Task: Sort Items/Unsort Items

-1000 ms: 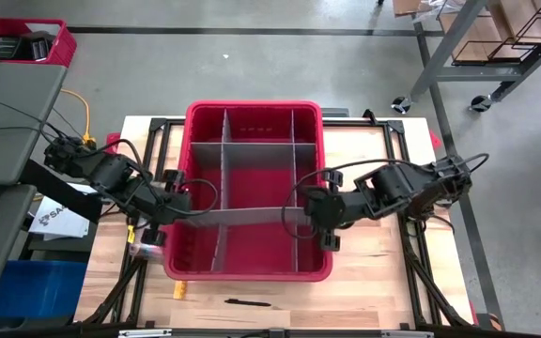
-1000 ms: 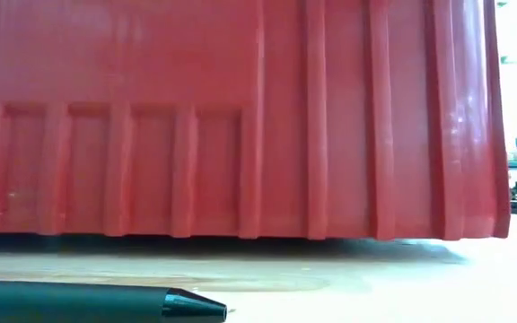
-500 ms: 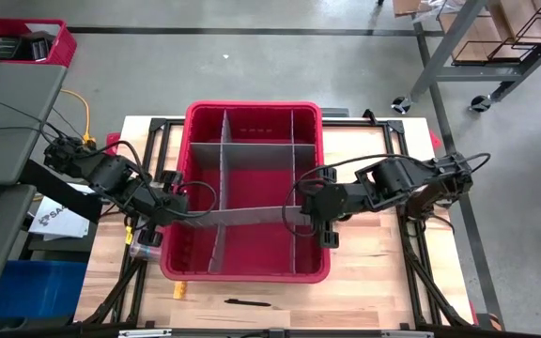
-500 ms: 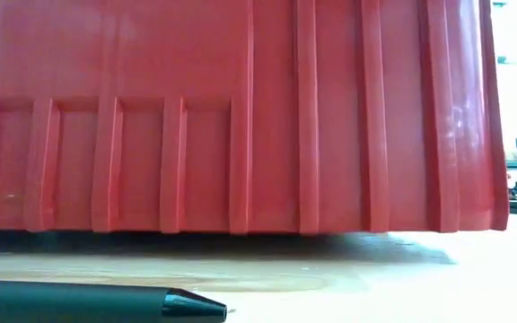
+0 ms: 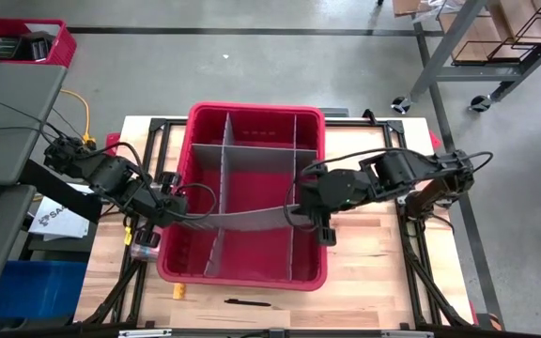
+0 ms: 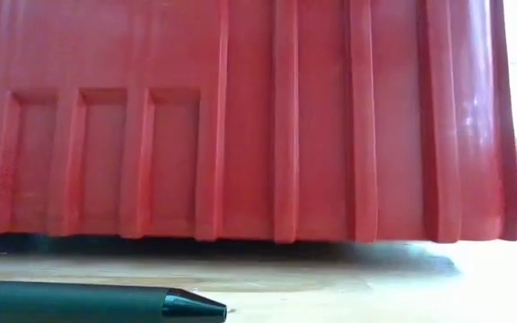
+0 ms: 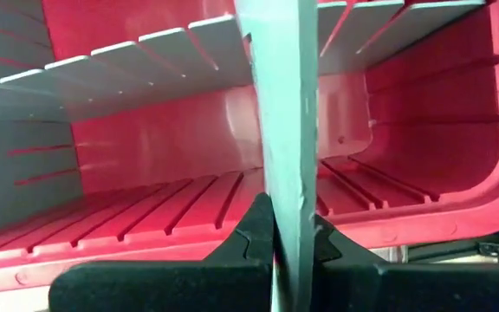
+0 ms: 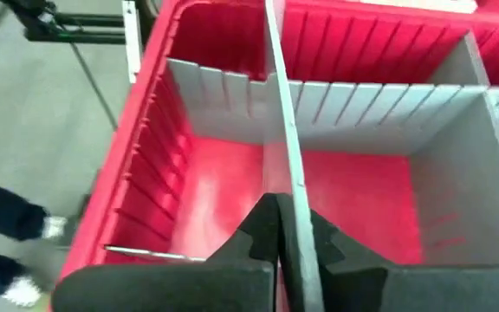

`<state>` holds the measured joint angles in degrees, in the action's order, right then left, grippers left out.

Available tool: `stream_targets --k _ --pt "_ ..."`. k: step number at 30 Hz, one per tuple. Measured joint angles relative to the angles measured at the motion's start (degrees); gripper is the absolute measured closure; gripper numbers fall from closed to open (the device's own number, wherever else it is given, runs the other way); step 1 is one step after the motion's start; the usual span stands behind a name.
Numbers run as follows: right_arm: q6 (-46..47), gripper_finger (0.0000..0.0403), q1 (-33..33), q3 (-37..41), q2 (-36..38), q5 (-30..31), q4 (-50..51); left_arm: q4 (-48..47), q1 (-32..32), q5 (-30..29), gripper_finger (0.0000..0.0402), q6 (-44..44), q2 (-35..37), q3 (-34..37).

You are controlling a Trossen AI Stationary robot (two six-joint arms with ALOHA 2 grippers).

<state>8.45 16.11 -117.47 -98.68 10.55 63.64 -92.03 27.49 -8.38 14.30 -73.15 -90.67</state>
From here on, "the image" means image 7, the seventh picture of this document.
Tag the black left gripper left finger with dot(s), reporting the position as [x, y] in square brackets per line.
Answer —
[167, 286]

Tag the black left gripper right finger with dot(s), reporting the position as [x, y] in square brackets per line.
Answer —
[405, 288]

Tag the large red plastic bin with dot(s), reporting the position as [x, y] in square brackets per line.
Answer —
[167, 143]

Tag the black aluminium rig frame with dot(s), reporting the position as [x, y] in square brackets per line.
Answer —
[449, 251]

